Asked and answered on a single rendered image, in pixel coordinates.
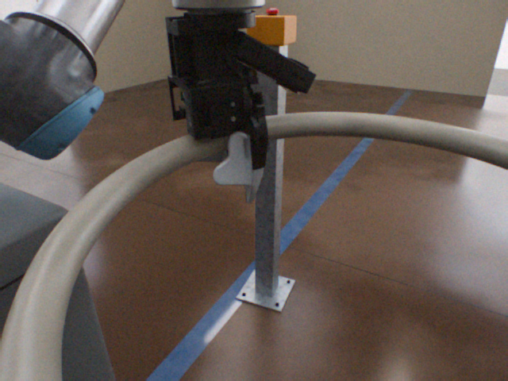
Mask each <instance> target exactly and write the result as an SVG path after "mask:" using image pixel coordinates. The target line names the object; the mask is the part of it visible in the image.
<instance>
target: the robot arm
mask: <svg viewBox="0 0 508 381"><path fill-rule="evenodd" d="M125 1H126V0H39V2H37V3H36V4H35V6H34V7H33V8H32V9H31V10H30V11H27V10H18V11H15V12H14V13H11V14H9V15H8V16H7V17H6V18H5V20H4V21H3V20H1V19H0V141H2V142H4V143H6V144H8V145H9V146H10V147H12V148H14V149H15V150H17V151H22V152H24V153H27V154H29V155H31V156H34V157H36V158H38V159H40V160H51V159H53V158H55V157H57V156H58V155H59V154H60V153H62V152H63V151H64V150H65V149H66V148H67V147H68V146H69V145H70V144H71V143H72V141H73V140H74V139H75V138H76V137H77V136H78V135H79V134H80V133H81V132H82V131H83V130H84V129H85V128H86V126H87V125H88V124H89V122H90V121H91V119H92V117H93V116H94V115H95V113H96V112H97V110H98V108H99V107H100V105H101V103H102V100H103V98H104V94H103V92H102V91H101V90H100V88H99V87H97V86H95V85H94V84H93V82H94V81H95V79H96V76H97V73H98V67H97V64H96V60H95V58H94V55H95V53H96V52H97V51H98V48H99V46H100V45H101V43H102V41H103V40H104V38H105V36H106V34H107V33H108V31H109V29H110V27H111V25H112V24H113V21H114V19H115V17H116V16H117V14H118V12H119V11H121V8H122V7H123V5H124V4H125ZM172 4H173V7H174V8H175V9H176V10H182V11H187V12H186V13H184V14H183V15H184V17H166V18H165V23H166V30H167V42H168V49H169V56H170V63H171V75H168V76H167V79H168V86H169V92H170V99H171V111H172V117H173V121H176V120H180V119H185V118H186V121H187V133H189V134H190V135H191V136H192V137H193V138H194V139H195V140H201V139H205V138H210V139H211V140H213V139H217V138H221V137H227V136H228V135H229V132H231V131H234V130H238V129H241V126H243V127H244V133H239V132H236V133H233V134H232V135H231V136H230V137H229V139H228V150H225V151H222V152H217V153H214V155H212V156H207V157H206V158H203V159H200V160H198V161H197V162H213V163H221V164H220V165H219V166H216V167H215V169H214V172H213V178H214V182H215V183H216V184H218V185H220V186H245V193H246V200H247V203H248V204H250V203H252V201H253V199H254V197H255V195H256V192H257V189H258V186H259V185H260V180H261V177H262V174H263V170H264V166H265V162H267V149H268V128H267V123H266V119H265V115H264V101H263V95H262V89H261V86H260V84H259V83H258V78H257V72H256V70H257V71H259V72H260V73H261V74H263V75H266V76H268V77H270V78H272V79H274V80H275V81H277V82H276V84H277V85H279V86H281V87H282V88H283V89H284V90H287V91H292V92H295V93H298V92H302V93H305V94H308V92H309V90H310V88H311V85H312V83H313V81H314V79H315V77H316V75H315V74H314V73H312V72H311V71H309V67H307V66H306V65H305V64H304V63H302V62H301V61H299V60H294V59H291V58H287V57H285V56H284V55H282V54H281V53H279V52H277V51H276V50H274V49H272V48H270V47H268V46H267V45H265V44H263V43H261V42H259V41H258V40H256V39H254V38H253V37H251V36H249V35H248V34H246V33H244V32H241V31H237V30H238V29H250V27H253V26H255V25H256V11H254V10H251V9H258V8H261V7H262V6H263V5H264V0H172ZM239 61H240V62H239ZM245 64H247V65H248V66H247V65H245ZM253 68H254V69H253ZM255 69H256V70H255ZM175 87H180V88H183V91H180V99H181V102H183V103H185V105H183V106H179V110H175V101H174V94H173V88H175Z"/></svg>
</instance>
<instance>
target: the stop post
mask: <svg viewBox="0 0 508 381"><path fill-rule="evenodd" d="M247 34H248V35H249V36H251V37H253V38H254V39H256V40H258V41H259V42H261V43H263V44H265V45H267V46H268V47H270V48H272V49H274V50H276V51H277V52H279V53H281V54H282V55H284V56H285V57H287V45H289V44H293V43H294V42H295V34H296V16H295V15H278V14H277V13H268V14H267V15H256V25H255V26H253V27H250V29H247ZM256 72H257V78H258V83H259V84H260V86H261V89H262V95H263V101H264V115H265V116H271V115H278V114H285V102H286V91H285V90H284V89H283V88H282V87H281V86H279V85H277V84H276V82H277V81H275V80H274V79H272V78H270V77H268V76H266V75H263V74H261V73H260V72H259V71H257V70H256ZM283 143H284V139H278V140H269V141H268V149H267V162H265V166H264V170H263V174H262V177H261V180H260V185H259V186H258V189H257V192H256V195H255V269H254V271H253V272H252V274H251V275H250V277H249V278H248V281H247V283H246V284H245V285H244V287H243V288H242V290H241V291H240V292H239V294H238V295H237V296H236V299H239V300H242V301H245V302H249V303H252V304H255V305H258V306H262V307H265V308H268V309H271V310H273V311H275V312H279V313H281V312H282V309H283V307H284V304H285V302H286V300H287V298H288V296H289V294H290V292H291V289H292V287H294V285H295V283H296V281H294V280H291V279H288V278H286V277H282V276H279V246H280V225H281V205H282V184H283Z"/></svg>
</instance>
